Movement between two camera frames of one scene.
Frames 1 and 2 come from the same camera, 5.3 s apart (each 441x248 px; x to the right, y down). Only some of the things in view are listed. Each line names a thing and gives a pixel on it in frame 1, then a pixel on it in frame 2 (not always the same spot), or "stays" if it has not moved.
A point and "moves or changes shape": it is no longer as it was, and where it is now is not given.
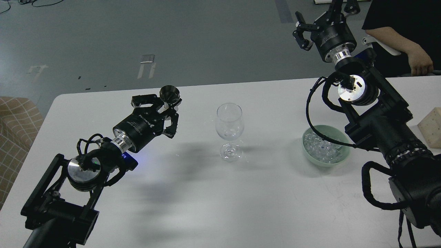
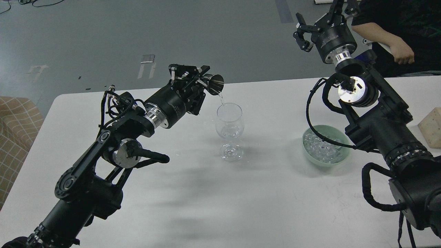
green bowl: (324, 153) stays
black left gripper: (137, 127) -> (186, 91)
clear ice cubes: (321, 150) stays
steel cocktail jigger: (169, 94) moves or changes shape
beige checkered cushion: (20, 121) stays
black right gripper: (335, 40) stays
